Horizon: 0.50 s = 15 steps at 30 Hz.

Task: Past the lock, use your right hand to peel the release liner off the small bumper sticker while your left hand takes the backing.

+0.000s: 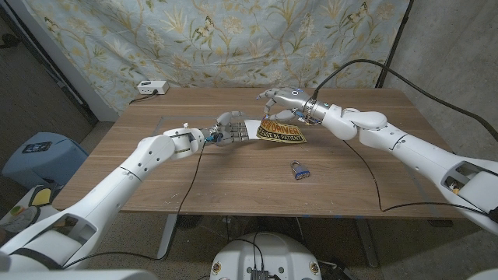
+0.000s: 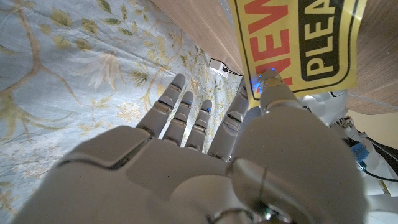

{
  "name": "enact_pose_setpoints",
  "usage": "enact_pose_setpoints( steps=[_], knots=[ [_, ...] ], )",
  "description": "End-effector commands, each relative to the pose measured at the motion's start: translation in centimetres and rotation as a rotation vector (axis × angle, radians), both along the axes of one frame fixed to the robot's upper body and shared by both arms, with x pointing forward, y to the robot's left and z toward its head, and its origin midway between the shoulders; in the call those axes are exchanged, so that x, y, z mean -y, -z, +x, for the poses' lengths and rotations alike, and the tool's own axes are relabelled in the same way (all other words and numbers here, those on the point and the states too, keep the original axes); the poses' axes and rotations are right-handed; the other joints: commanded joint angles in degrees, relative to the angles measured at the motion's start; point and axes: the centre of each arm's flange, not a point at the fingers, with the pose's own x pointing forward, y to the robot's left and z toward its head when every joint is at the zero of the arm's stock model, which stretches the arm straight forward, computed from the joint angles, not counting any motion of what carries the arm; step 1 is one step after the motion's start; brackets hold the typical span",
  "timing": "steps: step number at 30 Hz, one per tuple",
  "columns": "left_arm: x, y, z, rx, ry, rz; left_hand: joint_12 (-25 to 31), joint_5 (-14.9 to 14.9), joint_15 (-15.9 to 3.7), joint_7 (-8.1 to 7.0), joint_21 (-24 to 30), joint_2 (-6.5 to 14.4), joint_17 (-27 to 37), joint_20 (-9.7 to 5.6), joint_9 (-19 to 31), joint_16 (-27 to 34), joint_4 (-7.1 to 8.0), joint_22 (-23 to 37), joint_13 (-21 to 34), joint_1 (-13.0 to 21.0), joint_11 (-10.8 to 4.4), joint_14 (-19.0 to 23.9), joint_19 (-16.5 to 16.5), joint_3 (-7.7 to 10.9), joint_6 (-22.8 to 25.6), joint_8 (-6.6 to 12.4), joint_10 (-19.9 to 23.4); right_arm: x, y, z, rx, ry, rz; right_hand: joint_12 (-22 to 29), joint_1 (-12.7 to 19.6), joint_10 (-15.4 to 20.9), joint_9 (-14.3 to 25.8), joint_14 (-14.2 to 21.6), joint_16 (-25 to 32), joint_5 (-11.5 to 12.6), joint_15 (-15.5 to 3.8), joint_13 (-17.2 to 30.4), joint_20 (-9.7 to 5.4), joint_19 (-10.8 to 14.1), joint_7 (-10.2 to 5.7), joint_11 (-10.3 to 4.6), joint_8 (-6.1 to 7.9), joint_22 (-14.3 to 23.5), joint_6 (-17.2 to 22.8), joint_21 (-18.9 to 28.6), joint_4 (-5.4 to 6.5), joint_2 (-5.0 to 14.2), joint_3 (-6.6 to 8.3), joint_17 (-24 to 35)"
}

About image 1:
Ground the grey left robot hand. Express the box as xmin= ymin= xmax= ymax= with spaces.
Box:
xmin=205 ymin=110 xmax=250 ymax=148

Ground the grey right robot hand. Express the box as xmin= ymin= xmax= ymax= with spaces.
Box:
xmin=256 ymin=87 xmax=318 ymax=126

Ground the white sticker release liner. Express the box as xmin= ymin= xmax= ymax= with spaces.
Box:
xmin=244 ymin=119 xmax=262 ymax=140

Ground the yellow new driver bumper sticker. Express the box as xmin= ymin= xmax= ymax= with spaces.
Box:
xmin=256 ymin=118 xmax=307 ymax=145

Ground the silver blue padlock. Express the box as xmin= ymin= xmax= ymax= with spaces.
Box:
xmin=289 ymin=159 xmax=311 ymax=181

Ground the floral print backdrop cloth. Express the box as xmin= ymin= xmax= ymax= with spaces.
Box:
xmin=23 ymin=0 xmax=412 ymax=114

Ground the white power strip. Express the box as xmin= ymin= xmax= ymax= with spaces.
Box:
xmin=136 ymin=80 xmax=170 ymax=96

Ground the black backdrop stand pole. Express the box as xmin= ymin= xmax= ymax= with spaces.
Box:
xmin=375 ymin=0 xmax=414 ymax=89

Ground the grey table leg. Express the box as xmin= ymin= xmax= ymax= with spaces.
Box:
xmin=354 ymin=217 xmax=381 ymax=268
xmin=157 ymin=213 xmax=179 ymax=261

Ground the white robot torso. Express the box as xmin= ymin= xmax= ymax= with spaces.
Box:
xmin=209 ymin=232 xmax=323 ymax=280

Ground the blue plastic bin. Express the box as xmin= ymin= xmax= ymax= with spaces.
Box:
xmin=2 ymin=131 xmax=89 ymax=191

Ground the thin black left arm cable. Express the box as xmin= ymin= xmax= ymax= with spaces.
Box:
xmin=61 ymin=139 xmax=209 ymax=270

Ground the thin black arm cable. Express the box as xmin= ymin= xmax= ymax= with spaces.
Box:
xmin=342 ymin=139 xmax=492 ymax=215
xmin=61 ymin=139 xmax=209 ymax=270

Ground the black power strip cable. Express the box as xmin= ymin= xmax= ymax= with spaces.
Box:
xmin=128 ymin=89 xmax=160 ymax=105

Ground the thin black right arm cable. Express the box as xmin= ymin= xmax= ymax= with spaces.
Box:
xmin=342 ymin=139 xmax=492 ymax=215

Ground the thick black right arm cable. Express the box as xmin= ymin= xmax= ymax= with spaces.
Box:
xmin=312 ymin=58 xmax=498 ymax=143

